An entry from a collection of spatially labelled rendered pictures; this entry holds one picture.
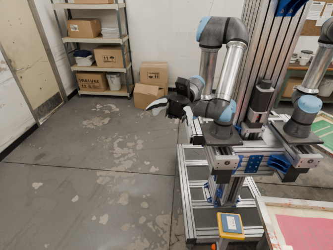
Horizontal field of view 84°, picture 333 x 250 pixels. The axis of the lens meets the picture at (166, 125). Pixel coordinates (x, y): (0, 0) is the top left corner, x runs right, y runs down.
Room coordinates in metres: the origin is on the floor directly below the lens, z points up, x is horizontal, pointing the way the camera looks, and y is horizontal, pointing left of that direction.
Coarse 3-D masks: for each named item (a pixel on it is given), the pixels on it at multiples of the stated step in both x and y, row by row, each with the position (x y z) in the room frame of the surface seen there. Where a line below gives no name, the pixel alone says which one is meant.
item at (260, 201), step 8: (256, 200) 0.64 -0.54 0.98; (264, 200) 0.63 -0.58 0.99; (272, 200) 0.63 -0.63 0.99; (280, 200) 0.63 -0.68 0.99; (288, 200) 0.63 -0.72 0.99; (296, 200) 0.63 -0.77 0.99; (304, 200) 0.63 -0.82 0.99; (312, 200) 0.63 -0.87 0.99; (264, 208) 0.58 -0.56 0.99; (304, 208) 0.60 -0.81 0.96; (312, 208) 0.60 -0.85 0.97; (320, 208) 0.59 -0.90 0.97; (328, 208) 0.59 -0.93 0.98; (264, 216) 0.54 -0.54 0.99; (264, 224) 0.50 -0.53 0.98; (272, 232) 0.46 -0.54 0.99; (272, 240) 0.42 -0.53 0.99; (272, 248) 0.39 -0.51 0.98; (280, 248) 0.38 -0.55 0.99
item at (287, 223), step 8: (280, 216) 0.56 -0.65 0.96; (288, 216) 0.56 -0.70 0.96; (280, 224) 0.51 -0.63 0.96; (288, 224) 0.51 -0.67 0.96; (296, 224) 0.51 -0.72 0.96; (304, 224) 0.51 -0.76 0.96; (312, 224) 0.51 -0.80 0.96; (320, 224) 0.51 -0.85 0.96; (328, 224) 0.51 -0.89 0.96; (288, 232) 0.47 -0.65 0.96; (296, 232) 0.47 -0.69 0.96; (288, 240) 0.43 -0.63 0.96; (296, 240) 0.43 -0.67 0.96; (296, 248) 0.40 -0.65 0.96; (304, 248) 0.40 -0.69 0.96
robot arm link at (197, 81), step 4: (192, 76) 0.80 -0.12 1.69; (196, 76) 0.79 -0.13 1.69; (200, 76) 0.80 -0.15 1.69; (192, 80) 0.74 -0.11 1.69; (196, 80) 0.75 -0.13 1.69; (200, 80) 0.76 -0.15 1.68; (196, 84) 0.72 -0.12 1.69; (200, 84) 0.74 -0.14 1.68; (204, 84) 0.79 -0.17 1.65; (200, 88) 0.73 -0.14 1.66; (200, 92) 0.74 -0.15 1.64; (200, 96) 0.74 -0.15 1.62
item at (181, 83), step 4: (176, 80) 0.59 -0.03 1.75; (180, 80) 0.59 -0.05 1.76; (184, 80) 0.58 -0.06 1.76; (188, 80) 0.58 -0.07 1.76; (176, 84) 0.59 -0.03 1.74; (180, 84) 0.58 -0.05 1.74; (184, 84) 0.57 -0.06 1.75; (188, 84) 0.58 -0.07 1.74; (176, 88) 0.61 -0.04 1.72; (180, 88) 0.58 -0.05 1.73; (184, 88) 0.58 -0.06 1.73; (188, 88) 0.59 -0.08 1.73; (180, 92) 0.61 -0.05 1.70; (184, 92) 0.60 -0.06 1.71; (188, 92) 0.60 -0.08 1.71; (188, 96) 0.61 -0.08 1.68
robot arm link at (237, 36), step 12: (228, 24) 0.93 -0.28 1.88; (240, 24) 0.92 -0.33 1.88; (228, 36) 0.92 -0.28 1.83; (240, 36) 0.88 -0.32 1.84; (228, 48) 0.89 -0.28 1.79; (240, 48) 0.86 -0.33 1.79; (228, 60) 0.84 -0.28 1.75; (240, 60) 0.84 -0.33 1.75; (228, 72) 0.79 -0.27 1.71; (228, 84) 0.76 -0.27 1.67; (216, 96) 0.74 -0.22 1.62; (228, 96) 0.73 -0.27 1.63; (216, 108) 0.69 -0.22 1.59; (228, 108) 0.68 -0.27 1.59; (228, 120) 0.66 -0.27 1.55
